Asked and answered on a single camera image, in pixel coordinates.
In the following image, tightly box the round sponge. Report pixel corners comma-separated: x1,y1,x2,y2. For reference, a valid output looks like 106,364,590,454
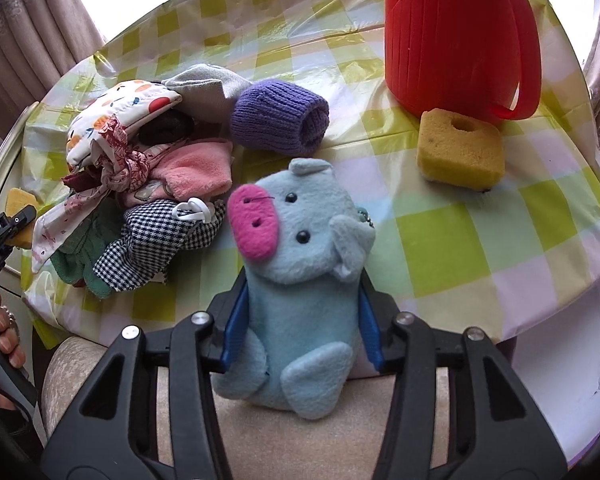
4,188,38,249

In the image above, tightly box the teal green towel cloth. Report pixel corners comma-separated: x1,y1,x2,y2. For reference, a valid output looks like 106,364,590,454
50,198,123,299

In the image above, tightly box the red patterned knotted cloth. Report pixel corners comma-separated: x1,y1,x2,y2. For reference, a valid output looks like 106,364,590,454
31,116,150,273

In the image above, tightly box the white floral fabric pouch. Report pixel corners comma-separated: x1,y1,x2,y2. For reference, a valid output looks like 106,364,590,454
66,79,183,170

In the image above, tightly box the grey drawstring cloth bag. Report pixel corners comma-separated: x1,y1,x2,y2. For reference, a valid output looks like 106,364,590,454
161,63,252,126

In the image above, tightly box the blue plush pig pouch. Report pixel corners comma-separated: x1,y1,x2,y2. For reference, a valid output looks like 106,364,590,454
212,158,376,420

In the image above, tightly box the yellow square sponge with hole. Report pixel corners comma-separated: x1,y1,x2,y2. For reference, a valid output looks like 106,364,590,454
416,108,505,192

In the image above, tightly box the purple knitted sock roll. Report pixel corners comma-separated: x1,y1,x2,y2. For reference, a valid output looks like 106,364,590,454
230,79,329,157

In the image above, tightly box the white cardboard box purple rim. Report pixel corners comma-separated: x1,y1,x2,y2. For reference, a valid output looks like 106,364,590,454
513,280,600,466

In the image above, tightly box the black white gingham pouch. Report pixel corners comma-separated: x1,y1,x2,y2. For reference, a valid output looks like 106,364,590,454
93,197,226,292

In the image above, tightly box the green checked plastic tablecloth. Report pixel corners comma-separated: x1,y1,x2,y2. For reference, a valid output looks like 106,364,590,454
22,0,600,340

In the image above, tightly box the pink fleece cloth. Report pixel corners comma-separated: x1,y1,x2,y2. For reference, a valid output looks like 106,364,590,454
119,139,233,208

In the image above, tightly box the dark maroon sock roll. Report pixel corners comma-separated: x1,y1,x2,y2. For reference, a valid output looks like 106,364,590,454
136,108,195,146

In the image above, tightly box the beige velvet cushion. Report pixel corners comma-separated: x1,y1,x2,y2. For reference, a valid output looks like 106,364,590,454
41,336,394,479

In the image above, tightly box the beige curtain left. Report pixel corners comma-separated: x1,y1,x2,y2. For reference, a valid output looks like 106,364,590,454
0,0,102,136

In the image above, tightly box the red plastic thermos jug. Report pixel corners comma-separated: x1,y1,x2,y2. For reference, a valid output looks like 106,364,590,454
385,0,542,125

